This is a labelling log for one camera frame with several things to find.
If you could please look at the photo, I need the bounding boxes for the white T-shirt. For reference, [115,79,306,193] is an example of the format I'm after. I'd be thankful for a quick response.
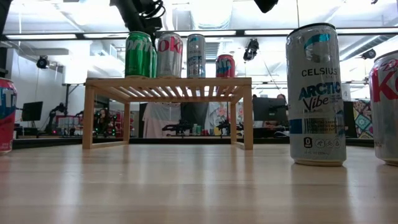
[142,102,183,139]

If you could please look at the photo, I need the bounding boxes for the floral shirt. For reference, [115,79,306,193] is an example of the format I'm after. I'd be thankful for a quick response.
[207,102,233,128]

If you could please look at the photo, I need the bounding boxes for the red Fanta strawberry can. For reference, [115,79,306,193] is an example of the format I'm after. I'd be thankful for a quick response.
[0,77,17,156]
[215,54,236,78]

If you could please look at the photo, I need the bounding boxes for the black overhead camera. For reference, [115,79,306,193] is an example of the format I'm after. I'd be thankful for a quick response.
[243,38,260,62]

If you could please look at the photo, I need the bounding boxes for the black aluminium table frame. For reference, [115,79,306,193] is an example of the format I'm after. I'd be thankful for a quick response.
[12,137,376,149]

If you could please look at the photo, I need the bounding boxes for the colourful patterned quilt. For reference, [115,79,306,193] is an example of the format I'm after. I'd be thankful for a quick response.
[352,99,376,139]

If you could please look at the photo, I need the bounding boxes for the dark T-shirt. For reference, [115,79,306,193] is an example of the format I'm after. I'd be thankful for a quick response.
[181,102,210,125]

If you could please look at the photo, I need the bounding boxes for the wooden slatted shelf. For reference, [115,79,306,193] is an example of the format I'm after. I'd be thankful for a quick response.
[81,77,254,151]

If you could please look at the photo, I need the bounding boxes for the green Sprite can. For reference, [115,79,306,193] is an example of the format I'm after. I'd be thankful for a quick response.
[124,30,153,78]
[150,46,158,78]

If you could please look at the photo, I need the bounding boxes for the black computer monitor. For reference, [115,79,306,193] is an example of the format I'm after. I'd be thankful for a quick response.
[252,97,289,123]
[21,101,44,122]

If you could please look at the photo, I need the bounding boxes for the black overhead rig beam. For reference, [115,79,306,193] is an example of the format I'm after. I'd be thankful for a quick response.
[0,27,398,41]

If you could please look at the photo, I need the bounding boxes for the silver Diet Coke can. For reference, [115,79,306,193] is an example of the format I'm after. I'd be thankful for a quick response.
[156,32,184,78]
[369,50,398,166]

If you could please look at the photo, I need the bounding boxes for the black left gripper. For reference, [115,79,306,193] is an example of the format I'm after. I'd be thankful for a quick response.
[141,17,164,48]

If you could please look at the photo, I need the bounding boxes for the black left camera cable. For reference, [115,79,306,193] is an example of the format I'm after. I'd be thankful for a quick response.
[141,0,167,20]

